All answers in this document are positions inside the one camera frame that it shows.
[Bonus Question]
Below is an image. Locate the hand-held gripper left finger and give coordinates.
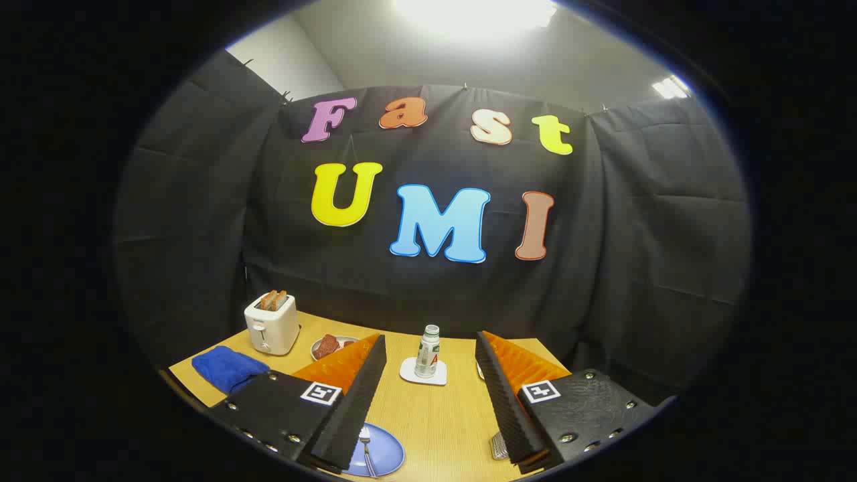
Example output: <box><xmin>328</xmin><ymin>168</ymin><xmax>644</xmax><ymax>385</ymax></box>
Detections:
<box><xmin>208</xmin><ymin>333</ymin><xmax>388</xmax><ymax>475</ymax></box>

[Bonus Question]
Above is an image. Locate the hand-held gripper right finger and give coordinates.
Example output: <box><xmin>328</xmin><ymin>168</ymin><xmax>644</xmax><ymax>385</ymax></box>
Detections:
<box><xmin>475</xmin><ymin>330</ymin><xmax>660</xmax><ymax>473</ymax></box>

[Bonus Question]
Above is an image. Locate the fork with checkered handle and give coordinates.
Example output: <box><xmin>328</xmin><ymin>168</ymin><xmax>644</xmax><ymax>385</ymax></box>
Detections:
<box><xmin>359</xmin><ymin>428</ymin><xmax>379</xmax><ymax>477</ymax></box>

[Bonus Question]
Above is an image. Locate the white square coaster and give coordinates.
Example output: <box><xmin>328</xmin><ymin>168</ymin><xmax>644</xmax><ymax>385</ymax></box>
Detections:
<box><xmin>400</xmin><ymin>357</ymin><xmax>448</xmax><ymax>386</ymax></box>

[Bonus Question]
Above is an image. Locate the blue round plate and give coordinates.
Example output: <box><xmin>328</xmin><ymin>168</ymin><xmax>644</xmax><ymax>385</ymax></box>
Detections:
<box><xmin>341</xmin><ymin>422</ymin><xmax>406</xmax><ymax>477</ymax></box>

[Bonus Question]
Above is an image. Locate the white oval food plate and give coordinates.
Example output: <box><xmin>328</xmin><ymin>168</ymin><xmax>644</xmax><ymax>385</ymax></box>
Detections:
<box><xmin>310</xmin><ymin>335</ymin><xmax>362</xmax><ymax>362</ymax></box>

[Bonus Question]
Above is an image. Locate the clear plastic bottle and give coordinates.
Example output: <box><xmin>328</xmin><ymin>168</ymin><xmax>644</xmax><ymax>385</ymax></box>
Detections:
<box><xmin>414</xmin><ymin>325</ymin><xmax>441</xmax><ymax>379</ymax></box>

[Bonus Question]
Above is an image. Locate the white toaster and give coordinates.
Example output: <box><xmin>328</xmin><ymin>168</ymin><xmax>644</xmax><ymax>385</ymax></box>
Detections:
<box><xmin>244</xmin><ymin>292</ymin><xmax>301</xmax><ymax>355</ymax></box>

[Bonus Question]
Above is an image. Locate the blue folded towel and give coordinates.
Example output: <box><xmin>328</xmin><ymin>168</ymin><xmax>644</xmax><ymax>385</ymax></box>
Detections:
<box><xmin>191</xmin><ymin>345</ymin><xmax>270</xmax><ymax>396</ymax></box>

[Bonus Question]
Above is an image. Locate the small ceiling light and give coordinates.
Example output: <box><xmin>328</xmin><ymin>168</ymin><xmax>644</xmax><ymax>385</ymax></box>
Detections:
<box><xmin>653</xmin><ymin>75</ymin><xmax>690</xmax><ymax>100</ymax></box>

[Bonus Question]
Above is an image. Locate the large ceiling light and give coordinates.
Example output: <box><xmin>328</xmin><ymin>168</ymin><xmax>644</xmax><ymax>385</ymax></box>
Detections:
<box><xmin>392</xmin><ymin>0</ymin><xmax>558</xmax><ymax>34</ymax></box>

